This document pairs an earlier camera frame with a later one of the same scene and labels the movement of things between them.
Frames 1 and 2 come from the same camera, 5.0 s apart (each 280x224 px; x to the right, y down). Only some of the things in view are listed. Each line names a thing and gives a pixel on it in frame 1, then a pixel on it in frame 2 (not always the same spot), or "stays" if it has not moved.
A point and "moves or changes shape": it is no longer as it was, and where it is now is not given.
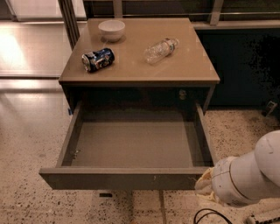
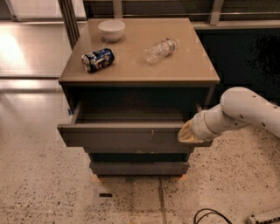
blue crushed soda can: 97,59 stays
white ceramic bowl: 111,30 stays
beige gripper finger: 205,182 -> 185,136
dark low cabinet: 246,57 stays
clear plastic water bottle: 159,50 stays
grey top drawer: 132,145 moves or changes shape
